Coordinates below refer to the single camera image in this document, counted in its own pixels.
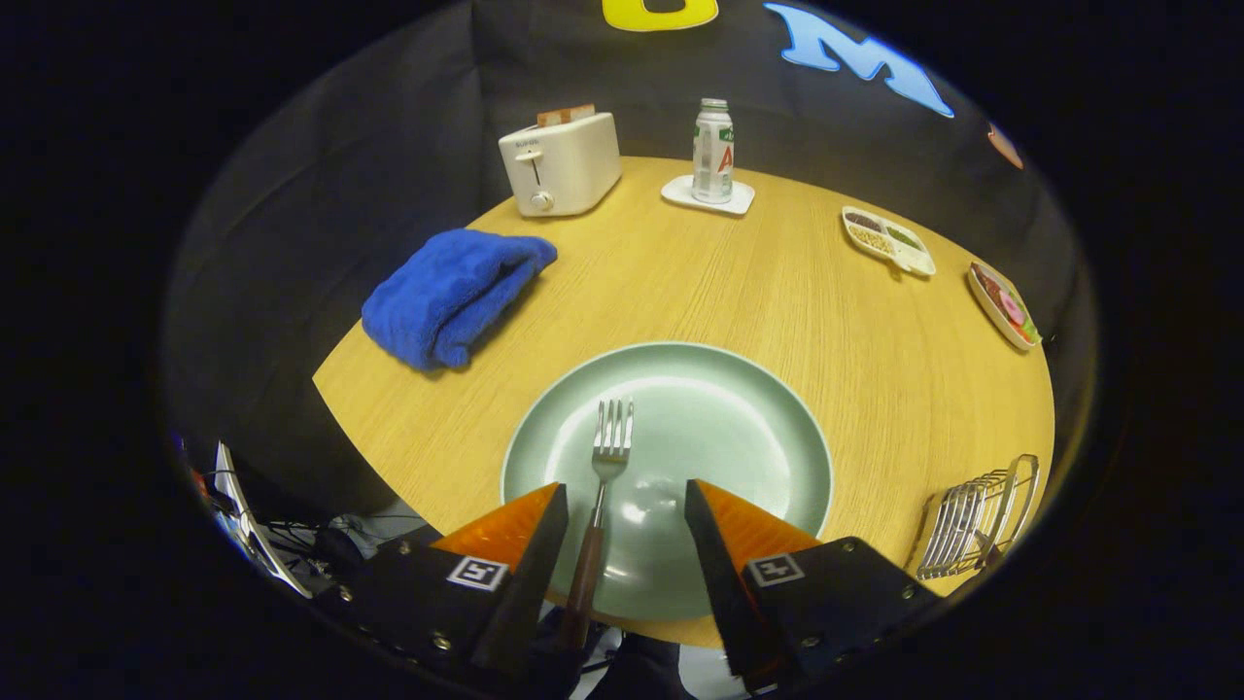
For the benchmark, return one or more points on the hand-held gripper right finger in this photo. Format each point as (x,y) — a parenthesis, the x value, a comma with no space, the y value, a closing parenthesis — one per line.
(724,583)

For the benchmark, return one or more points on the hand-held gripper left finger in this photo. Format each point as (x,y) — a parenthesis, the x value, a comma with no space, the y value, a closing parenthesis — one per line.
(530,583)

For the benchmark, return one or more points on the pale green plate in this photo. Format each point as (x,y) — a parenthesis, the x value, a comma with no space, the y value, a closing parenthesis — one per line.
(729,428)

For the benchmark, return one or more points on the blue folded towel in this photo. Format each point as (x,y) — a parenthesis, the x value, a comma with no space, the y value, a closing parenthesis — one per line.
(447,297)

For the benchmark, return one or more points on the white plate with food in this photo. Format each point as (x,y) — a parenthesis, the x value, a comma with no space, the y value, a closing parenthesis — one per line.
(996,326)

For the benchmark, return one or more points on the white divided condiment dish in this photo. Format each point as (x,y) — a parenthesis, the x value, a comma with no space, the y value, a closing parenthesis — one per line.
(889,241)

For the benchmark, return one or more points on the white square coaster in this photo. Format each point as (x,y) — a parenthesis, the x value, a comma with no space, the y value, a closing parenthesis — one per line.
(680,192)

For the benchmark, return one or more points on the green lettuce leaf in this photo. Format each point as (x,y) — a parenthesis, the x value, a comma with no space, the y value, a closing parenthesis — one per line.
(1030,335)

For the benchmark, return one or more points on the brown meat slices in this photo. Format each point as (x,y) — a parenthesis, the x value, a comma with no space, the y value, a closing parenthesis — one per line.
(989,287)

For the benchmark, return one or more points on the pink round food slice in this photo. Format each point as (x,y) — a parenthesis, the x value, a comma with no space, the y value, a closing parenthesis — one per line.
(1013,309)

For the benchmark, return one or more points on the black backdrop cloth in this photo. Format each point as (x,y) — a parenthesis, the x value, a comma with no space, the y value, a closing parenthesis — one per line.
(292,243)

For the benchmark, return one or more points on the white toaster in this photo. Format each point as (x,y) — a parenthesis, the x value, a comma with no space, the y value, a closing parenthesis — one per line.
(569,165)

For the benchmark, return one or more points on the small plastic drink bottle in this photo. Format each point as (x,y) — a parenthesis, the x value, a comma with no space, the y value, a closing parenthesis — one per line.
(712,156)

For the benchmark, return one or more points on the toast slice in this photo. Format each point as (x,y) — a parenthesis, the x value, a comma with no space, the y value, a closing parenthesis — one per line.
(566,116)

